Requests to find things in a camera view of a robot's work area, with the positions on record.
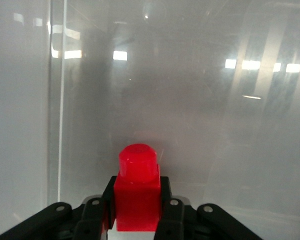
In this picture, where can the clear plastic storage box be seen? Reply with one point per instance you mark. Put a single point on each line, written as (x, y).
(177, 100)

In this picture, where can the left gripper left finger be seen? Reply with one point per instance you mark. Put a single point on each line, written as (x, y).
(52, 222)

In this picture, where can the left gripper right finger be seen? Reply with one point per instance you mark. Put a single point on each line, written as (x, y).
(190, 222)

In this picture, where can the red block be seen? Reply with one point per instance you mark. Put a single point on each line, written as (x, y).
(137, 195)

